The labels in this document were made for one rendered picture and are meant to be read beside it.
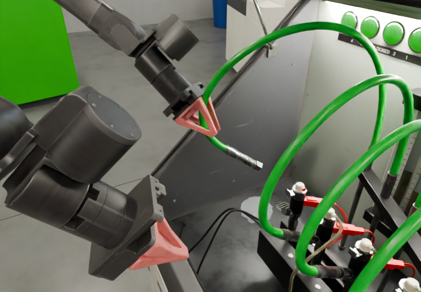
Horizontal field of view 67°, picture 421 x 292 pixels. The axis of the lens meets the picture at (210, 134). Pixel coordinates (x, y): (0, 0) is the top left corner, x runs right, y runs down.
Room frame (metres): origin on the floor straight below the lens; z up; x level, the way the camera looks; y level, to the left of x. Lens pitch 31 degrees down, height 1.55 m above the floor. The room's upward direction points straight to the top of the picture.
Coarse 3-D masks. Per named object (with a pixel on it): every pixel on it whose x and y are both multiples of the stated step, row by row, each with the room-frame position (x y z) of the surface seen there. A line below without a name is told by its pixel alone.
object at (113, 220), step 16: (96, 192) 0.23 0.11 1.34; (112, 192) 0.24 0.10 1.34; (144, 192) 0.26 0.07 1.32; (80, 208) 0.22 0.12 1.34; (96, 208) 0.22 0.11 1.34; (112, 208) 0.23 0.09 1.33; (128, 208) 0.24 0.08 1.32; (144, 208) 0.24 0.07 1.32; (160, 208) 0.23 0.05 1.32; (80, 224) 0.21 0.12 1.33; (96, 224) 0.21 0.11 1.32; (112, 224) 0.22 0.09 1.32; (128, 224) 0.22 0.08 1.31; (144, 224) 0.22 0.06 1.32; (96, 240) 0.21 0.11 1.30; (112, 240) 0.21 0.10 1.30; (128, 240) 0.21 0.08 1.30; (96, 256) 0.22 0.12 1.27; (112, 256) 0.21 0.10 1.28; (96, 272) 0.20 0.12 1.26
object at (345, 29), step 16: (288, 32) 0.56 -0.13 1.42; (352, 32) 0.57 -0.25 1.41; (256, 48) 0.56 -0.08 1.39; (368, 48) 0.57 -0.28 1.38; (224, 64) 0.56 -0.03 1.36; (208, 96) 0.55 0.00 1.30; (384, 96) 0.58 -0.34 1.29; (384, 112) 0.58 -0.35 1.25; (208, 128) 0.55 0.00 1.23; (224, 144) 0.56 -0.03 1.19
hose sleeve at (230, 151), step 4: (228, 148) 0.55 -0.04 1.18; (232, 148) 0.56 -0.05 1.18; (224, 152) 0.55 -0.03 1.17; (228, 152) 0.55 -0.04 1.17; (232, 152) 0.55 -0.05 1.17; (236, 152) 0.55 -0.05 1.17; (240, 152) 0.56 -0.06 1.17; (232, 156) 0.55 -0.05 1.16; (236, 156) 0.55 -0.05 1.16; (240, 156) 0.55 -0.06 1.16; (244, 156) 0.56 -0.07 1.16; (248, 156) 0.56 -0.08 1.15; (240, 160) 0.55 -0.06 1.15; (244, 160) 0.55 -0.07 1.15; (248, 160) 0.55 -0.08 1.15; (252, 160) 0.56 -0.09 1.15; (248, 164) 0.55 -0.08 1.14; (252, 164) 0.55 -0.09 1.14
